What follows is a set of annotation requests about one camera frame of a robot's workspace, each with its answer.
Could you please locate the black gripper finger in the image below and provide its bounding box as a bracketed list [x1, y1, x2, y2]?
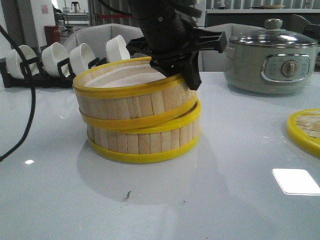
[181, 58, 202, 91]

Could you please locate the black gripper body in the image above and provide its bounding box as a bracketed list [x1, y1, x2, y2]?
[126, 27, 227, 77]

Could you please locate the bamboo steamer tray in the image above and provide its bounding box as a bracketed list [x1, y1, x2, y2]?
[86, 99, 201, 164]
[73, 57, 197, 130]

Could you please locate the woven bamboo steamer lid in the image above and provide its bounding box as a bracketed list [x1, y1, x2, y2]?
[286, 108, 320, 158]

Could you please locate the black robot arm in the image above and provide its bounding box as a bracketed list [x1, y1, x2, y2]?
[126, 0, 228, 91]

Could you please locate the grey armchair right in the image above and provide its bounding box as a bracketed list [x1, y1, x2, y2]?
[198, 23, 262, 72]

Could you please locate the grey armchair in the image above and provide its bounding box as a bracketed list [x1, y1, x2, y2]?
[62, 23, 143, 57]
[198, 23, 262, 72]

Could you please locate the white bowl right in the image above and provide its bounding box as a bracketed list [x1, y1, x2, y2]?
[105, 35, 131, 63]

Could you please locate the white bowl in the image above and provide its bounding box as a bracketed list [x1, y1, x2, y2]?
[41, 42, 70, 78]
[69, 43, 96, 76]
[105, 35, 131, 63]
[5, 45, 37, 79]

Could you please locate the grey armchair left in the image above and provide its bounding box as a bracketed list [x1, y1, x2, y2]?
[62, 23, 143, 57]

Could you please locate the grey-green electric cooking pot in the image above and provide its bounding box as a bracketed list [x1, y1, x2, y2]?
[224, 43, 320, 94]

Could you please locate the glass pot lid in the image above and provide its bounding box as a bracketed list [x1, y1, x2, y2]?
[229, 18, 318, 48]

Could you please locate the red bin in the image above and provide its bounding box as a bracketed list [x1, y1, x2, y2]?
[44, 25, 61, 46]

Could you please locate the black bowl rack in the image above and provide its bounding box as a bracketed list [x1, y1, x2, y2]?
[0, 53, 101, 89]

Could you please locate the white bowl far left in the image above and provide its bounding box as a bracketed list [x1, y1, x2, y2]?
[5, 45, 37, 79]

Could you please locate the black cable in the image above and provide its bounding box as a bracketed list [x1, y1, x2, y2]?
[0, 24, 37, 163]

